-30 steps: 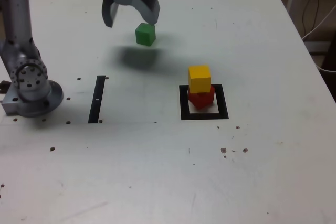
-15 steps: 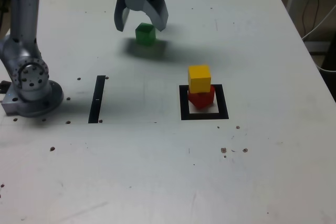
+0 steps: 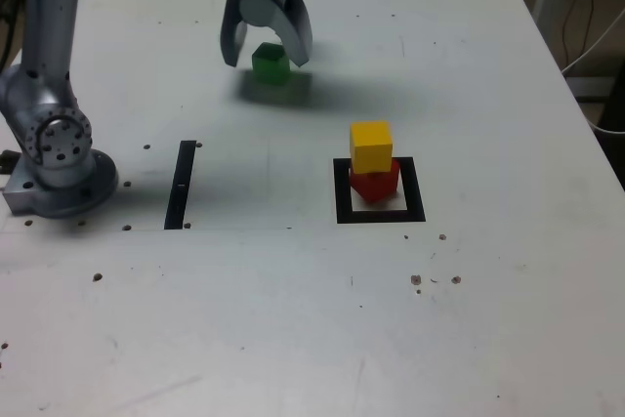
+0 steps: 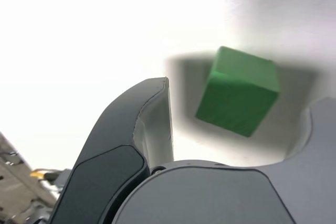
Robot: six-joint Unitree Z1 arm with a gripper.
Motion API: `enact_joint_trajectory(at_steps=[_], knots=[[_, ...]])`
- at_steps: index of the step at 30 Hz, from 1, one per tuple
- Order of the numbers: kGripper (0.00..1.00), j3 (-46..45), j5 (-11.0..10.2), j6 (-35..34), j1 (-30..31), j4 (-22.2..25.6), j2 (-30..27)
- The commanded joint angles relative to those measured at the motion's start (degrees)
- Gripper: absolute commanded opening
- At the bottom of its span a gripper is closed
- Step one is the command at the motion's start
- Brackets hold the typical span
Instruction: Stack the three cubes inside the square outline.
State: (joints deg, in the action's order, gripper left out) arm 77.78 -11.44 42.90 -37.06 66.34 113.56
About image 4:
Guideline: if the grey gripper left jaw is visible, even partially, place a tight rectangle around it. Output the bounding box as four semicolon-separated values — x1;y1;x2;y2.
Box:
49;76;175;224

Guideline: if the green cube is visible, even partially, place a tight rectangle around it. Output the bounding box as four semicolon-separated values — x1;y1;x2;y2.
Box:
194;46;280;138

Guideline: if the yellow black object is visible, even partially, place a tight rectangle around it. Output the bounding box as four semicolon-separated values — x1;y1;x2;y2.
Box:
30;168;58;183

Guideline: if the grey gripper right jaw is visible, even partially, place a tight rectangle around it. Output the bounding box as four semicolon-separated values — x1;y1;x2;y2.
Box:
112;97;336;224

